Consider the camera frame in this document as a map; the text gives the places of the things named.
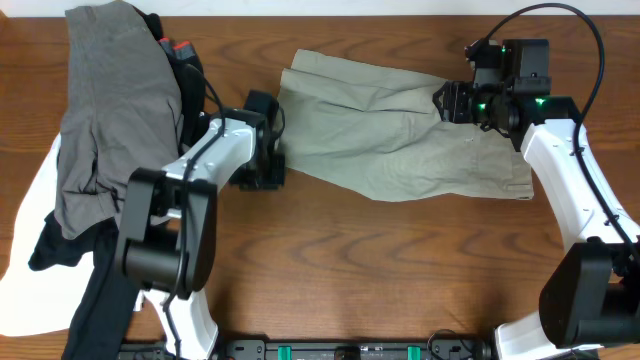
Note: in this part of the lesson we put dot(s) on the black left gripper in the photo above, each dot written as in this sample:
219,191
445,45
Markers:
274,182

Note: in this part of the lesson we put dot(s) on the khaki shorts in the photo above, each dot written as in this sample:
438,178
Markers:
375,130

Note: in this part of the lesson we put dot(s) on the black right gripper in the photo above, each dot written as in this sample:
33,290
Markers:
455,107

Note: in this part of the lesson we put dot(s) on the grey shorts on pile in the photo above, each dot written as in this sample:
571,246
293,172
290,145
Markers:
123,112

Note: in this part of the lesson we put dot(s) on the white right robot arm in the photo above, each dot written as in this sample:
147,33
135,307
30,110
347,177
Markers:
592,298

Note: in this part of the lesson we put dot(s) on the white garment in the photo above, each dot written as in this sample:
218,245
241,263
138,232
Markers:
43,301

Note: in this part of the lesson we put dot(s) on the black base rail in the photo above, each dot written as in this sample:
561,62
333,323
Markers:
445,347

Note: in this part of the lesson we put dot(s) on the black garment with red trim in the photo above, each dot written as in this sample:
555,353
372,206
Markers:
189,74

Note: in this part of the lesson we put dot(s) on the black trousers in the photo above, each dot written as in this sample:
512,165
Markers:
101,319

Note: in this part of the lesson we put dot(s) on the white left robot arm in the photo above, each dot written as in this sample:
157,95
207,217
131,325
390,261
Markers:
167,239

